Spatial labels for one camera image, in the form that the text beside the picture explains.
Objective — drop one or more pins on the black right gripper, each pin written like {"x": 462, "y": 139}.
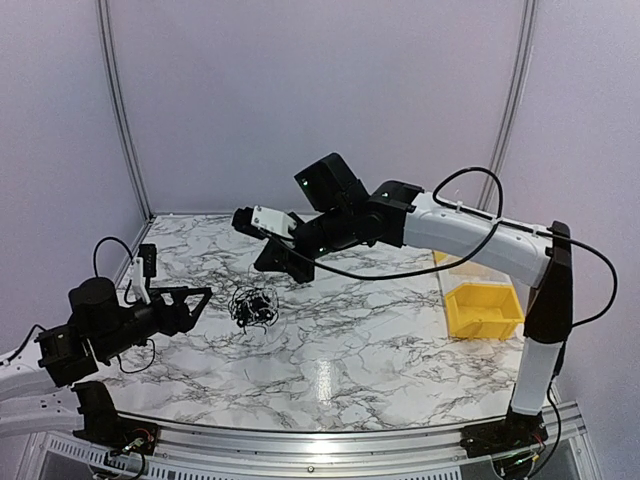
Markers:
{"x": 285, "y": 262}

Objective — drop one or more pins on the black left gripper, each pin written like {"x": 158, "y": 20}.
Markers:
{"x": 183, "y": 321}

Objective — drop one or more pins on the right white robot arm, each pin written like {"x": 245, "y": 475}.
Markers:
{"x": 401, "y": 214}

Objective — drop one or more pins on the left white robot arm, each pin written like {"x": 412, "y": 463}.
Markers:
{"x": 46, "y": 384}

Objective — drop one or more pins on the yellow plastic bin far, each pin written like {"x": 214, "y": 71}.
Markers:
{"x": 441, "y": 258}

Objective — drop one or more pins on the yellow plastic bin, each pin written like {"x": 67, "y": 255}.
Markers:
{"x": 483, "y": 311}
{"x": 441, "y": 258}

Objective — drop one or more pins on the clear plastic bin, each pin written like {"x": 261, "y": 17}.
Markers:
{"x": 471, "y": 273}

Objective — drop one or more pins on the yellow plastic bin near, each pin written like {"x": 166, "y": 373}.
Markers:
{"x": 483, "y": 311}

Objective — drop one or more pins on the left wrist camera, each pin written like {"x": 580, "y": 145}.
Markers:
{"x": 144, "y": 269}

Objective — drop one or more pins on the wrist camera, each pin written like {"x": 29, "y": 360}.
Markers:
{"x": 144, "y": 269}
{"x": 260, "y": 222}

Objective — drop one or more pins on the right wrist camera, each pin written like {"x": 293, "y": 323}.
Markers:
{"x": 260, "y": 222}

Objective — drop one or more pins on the aluminium front rail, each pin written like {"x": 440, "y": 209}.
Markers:
{"x": 184, "y": 451}

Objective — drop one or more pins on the left aluminium corner post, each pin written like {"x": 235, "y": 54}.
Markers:
{"x": 117, "y": 99}

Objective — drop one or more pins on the aluminium corner post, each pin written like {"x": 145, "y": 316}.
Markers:
{"x": 516, "y": 86}
{"x": 117, "y": 99}

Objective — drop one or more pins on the right aluminium corner post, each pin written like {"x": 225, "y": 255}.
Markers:
{"x": 516, "y": 86}

